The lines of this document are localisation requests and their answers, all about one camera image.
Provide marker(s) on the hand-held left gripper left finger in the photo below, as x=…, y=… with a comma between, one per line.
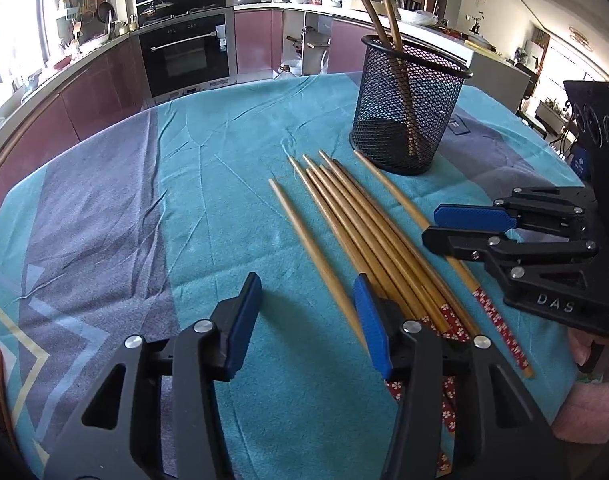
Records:
x=242, y=320

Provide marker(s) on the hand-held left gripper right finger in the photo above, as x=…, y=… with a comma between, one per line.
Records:
x=372, y=325

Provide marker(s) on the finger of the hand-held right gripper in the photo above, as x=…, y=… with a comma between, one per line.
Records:
x=464, y=216
x=454, y=242

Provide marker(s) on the bundle of wooden chopsticks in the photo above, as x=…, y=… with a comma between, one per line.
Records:
x=344, y=220

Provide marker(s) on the black mesh utensil holder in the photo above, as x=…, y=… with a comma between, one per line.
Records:
x=384, y=110

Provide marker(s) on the person's right forearm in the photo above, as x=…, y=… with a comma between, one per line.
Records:
x=584, y=410

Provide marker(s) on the person's right hand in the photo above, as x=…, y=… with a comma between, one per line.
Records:
x=578, y=347

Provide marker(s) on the teal and grey tablecloth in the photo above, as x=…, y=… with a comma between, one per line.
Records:
x=209, y=210

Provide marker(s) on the white side cabinet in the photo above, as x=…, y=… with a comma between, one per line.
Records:
x=499, y=75

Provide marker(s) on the wooden tray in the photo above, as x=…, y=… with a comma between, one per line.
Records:
x=354, y=4

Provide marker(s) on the built-in black oven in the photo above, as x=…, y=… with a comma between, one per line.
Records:
x=184, y=60

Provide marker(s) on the kitchen faucet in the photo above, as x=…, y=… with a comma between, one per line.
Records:
x=108, y=22

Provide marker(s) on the hanging frying pan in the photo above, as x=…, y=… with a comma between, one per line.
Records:
x=107, y=11

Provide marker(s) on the kitchen window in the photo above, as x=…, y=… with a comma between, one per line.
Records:
x=19, y=25

